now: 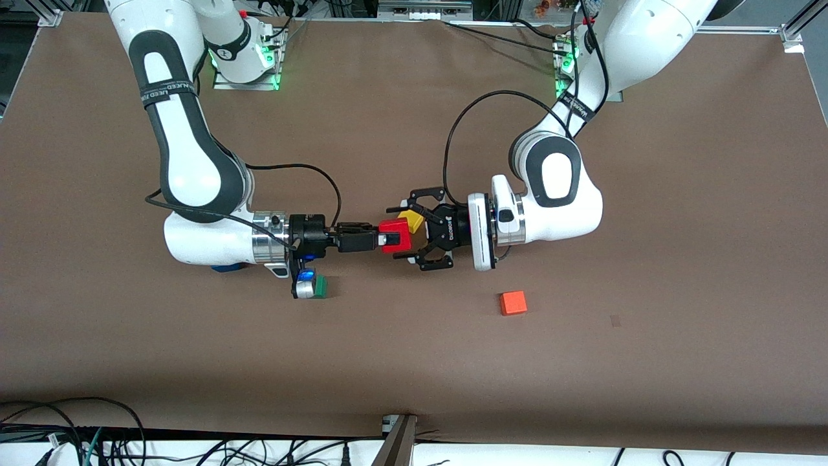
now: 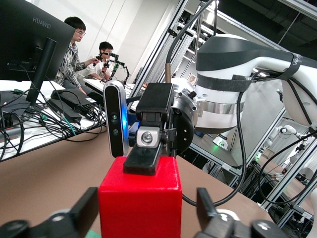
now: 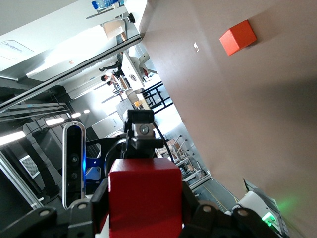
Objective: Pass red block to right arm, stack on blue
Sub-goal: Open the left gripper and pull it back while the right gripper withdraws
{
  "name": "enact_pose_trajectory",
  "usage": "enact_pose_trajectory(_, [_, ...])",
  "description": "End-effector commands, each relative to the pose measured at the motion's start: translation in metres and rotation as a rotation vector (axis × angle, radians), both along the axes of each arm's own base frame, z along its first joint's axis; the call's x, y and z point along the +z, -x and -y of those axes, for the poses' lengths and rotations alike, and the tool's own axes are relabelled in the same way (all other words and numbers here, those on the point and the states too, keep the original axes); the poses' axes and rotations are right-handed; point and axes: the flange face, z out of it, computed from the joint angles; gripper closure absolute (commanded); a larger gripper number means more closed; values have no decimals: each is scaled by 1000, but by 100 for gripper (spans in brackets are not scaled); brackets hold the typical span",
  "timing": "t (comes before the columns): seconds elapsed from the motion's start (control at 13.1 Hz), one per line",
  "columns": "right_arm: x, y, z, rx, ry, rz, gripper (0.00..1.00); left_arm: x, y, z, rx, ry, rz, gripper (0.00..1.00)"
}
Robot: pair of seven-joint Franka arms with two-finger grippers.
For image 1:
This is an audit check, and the red cube block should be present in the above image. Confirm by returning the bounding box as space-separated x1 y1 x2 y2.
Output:
378 218 413 255

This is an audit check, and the grey power strip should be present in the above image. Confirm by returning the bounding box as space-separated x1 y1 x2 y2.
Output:
378 0 474 21

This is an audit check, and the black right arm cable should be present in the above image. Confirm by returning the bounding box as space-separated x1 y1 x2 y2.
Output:
145 162 343 250

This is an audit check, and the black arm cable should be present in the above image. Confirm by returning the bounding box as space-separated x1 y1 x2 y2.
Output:
442 0 610 206
145 162 343 250

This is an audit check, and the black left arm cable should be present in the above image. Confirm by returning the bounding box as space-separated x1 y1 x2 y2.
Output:
442 0 610 206

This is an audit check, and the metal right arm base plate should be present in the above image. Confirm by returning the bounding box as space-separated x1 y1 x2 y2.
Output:
213 39 285 91

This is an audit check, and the long black table cable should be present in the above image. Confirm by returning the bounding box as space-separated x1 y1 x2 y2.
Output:
442 19 571 55

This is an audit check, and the aluminium profile post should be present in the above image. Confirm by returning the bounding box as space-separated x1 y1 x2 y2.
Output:
371 414 419 466

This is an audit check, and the black looping floor cable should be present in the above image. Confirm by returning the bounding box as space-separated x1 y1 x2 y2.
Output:
0 396 147 466

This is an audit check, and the green floor cable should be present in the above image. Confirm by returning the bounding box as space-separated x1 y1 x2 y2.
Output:
82 427 104 466

